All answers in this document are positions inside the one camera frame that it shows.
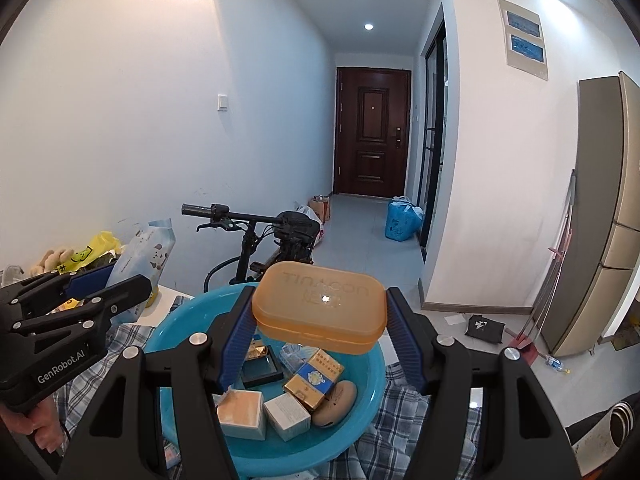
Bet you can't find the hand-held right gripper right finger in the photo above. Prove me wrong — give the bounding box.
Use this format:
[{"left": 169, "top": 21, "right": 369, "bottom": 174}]
[{"left": 382, "top": 286, "right": 576, "bottom": 480}]

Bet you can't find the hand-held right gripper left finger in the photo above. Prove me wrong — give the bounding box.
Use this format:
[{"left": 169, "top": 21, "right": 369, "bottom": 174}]
[{"left": 60, "top": 284, "right": 261, "bottom": 480}]

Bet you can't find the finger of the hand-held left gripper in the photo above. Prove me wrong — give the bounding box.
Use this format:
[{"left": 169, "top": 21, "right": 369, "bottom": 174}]
[
  {"left": 7, "top": 274, "right": 153, "bottom": 348},
  {"left": 0, "top": 263, "right": 118, "bottom": 318}
]

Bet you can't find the orange translucent plastic box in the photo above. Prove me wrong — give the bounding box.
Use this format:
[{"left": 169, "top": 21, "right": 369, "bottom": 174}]
[{"left": 251, "top": 260, "right": 388, "bottom": 356}]

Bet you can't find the blue plastic basin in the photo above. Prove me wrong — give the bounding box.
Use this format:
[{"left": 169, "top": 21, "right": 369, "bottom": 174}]
[{"left": 150, "top": 284, "right": 388, "bottom": 480}]

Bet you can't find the person's left hand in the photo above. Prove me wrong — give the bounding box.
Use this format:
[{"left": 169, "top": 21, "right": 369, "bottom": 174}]
[{"left": 0, "top": 400, "right": 66, "bottom": 456}]

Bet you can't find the yellow plastic bag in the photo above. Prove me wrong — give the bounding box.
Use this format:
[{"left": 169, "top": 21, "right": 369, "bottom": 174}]
[{"left": 67, "top": 231, "right": 123, "bottom": 273}]

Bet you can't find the black square box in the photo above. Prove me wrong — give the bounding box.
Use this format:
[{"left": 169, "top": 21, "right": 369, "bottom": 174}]
[{"left": 241, "top": 341, "right": 285, "bottom": 389}]

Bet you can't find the white printed packet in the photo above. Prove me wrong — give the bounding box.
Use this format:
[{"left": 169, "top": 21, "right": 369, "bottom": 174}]
[{"left": 107, "top": 217, "right": 177, "bottom": 323}]

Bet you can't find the beige plush toy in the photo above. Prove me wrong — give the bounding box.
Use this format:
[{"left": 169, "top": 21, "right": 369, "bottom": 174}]
[{"left": 30, "top": 246, "right": 76, "bottom": 276}]

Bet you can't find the clear plastic packet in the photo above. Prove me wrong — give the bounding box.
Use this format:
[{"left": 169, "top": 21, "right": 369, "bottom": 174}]
[{"left": 279, "top": 342, "right": 321, "bottom": 376}]

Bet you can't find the orange white carton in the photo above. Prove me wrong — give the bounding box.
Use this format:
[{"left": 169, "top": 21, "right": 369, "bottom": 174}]
[{"left": 216, "top": 389, "right": 267, "bottom": 442}]

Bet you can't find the black cloth bag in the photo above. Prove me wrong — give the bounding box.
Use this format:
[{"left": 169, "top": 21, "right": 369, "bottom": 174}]
[{"left": 464, "top": 314, "right": 506, "bottom": 345}]

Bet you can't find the yellow blue cigarette pack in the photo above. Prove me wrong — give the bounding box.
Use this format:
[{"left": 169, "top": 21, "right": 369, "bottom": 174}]
[{"left": 283, "top": 349, "right": 346, "bottom": 411}]

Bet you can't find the plaid cloth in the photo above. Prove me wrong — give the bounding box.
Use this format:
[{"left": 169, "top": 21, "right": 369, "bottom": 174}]
[{"left": 50, "top": 295, "right": 486, "bottom": 480}]

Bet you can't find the small white carton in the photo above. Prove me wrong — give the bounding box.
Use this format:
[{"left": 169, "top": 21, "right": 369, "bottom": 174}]
[{"left": 262, "top": 392, "right": 313, "bottom": 442}]

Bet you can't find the beige oval case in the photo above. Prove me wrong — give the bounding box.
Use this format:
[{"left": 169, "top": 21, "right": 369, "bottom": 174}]
[{"left": 311, "top": 380, "right": 358, "bottom": 430}]

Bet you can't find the black bicycle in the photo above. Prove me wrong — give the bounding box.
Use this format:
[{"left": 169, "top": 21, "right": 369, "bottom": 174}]
[{"left": 181, "top": 203, "right": 323, "bottom": 293}]

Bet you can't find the red dustpan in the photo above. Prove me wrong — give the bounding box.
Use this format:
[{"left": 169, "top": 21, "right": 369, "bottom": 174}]
[{"left": 502, "top": 327, "right": 541, "bottom": 361}]

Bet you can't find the blue woven bag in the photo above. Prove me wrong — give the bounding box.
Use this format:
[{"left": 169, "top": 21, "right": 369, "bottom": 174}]
[{"left": 384, "top": 196, "right": 425, "bottom": 243}]

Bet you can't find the white plastic bag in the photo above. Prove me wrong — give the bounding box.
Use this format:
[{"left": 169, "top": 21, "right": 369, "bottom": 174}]
[{"left": 295, "top": 204, "right": 326, "bottom": 247}]

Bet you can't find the brown paper bag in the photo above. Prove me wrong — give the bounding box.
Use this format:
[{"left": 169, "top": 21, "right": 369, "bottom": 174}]
[{"left": 307, "top": 194, "right": 333, "bottom": 225}]

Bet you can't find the dark brown door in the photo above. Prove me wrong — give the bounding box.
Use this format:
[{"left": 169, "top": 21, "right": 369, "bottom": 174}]
[{"left": 333, "top": 66, "right": 413, "bottom": 198}]

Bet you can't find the black white striped slipper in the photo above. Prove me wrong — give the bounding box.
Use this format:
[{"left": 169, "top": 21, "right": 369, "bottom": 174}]
[{"left": 597, "top": 402, "right": 633, "bottom": 448}]

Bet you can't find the folded drying rack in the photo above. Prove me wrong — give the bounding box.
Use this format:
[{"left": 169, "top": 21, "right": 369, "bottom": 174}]
[{"left": 530, "top": 170, "right": 578, "bottom": 331}]

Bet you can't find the black framed glass door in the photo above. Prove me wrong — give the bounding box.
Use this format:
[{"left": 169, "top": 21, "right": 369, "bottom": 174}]
[{"left": 419, "top": 4, "right": 448, "bottom": 251}]

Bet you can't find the gold refrigerator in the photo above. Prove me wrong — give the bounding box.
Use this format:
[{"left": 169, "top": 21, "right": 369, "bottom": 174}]
[{"left": 537, "top": 71, "right": 640, "bottom": 358}]

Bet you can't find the grey electrical panel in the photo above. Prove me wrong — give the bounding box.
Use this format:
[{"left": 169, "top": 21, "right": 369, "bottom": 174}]
[{"left": 497, "top": 0, "right": 550, "bottom": 82}]

